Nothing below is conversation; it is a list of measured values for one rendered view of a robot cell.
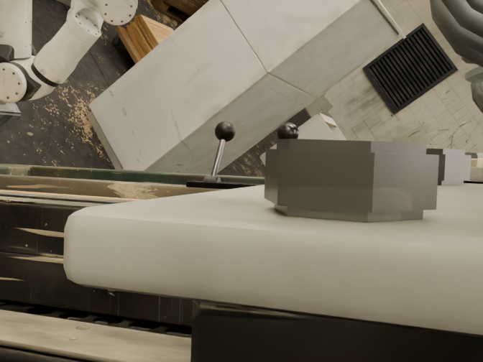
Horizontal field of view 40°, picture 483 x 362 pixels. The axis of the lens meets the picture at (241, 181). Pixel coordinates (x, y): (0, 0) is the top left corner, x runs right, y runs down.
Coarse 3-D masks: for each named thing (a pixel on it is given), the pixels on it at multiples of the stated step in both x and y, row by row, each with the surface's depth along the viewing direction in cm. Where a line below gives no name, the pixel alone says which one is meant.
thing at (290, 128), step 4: (284, 124) 115; (288, 124) 115; (292, 124) 115; (280, 128) 115; (284, 128) 115; (288, 128) 114; (292, 128) 114; (296, 128) 115; (280, 132) 115; (284, 132) 114; (288, 132) 114; (292, 132) 114; (296, 132) 115; (280, 136) 115; (284, 136) 115; (288, 136) 114; (292, 136) 114; (296, 136) 115
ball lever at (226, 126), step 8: (216, 128) 119; (224, 128) 119; (232, 128) 119; (216, 136) 120; (224, 136) 119; (232, 136) 120; (216, 160) 117; (216, 168) 117; (208, 176) 116; (216, 176) 115
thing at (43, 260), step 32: (480, 160) 33; (0, 192) 51; (0, 224) 45; (32, 224) 44; (64, 224) 44; (0, 256) 46; (32, 256) 45; (0, 288) 46; (32, 288) 45; (64, 288) 44; (96, 288) 43; (160, 320) 41
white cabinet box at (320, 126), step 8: (312, 120) 617; (320, 120) 614; (328, 120) 632; (304, 128) 620; (312, 128) 616; (320, 128) 613; (328, 128) 610; (336, 128) 651; (304, 136) 619; (312, 136) 616; (320, 136) 613; (328, 136) 609; (336, 136) 651; (344, 136) 649; (264, 152) 635; (264, 160) 635
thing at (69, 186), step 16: (0, 176) 130; (16, 176) 130; (32, 176) 132; (48, 192) 126; (64, 192) 125; (80, 192) 123; (96, 192) 122; (112, 192) 121; (128, 192) 119; (144, 192) 118; (160, 192) 117; (176, 192) 116; (192, 192) 115
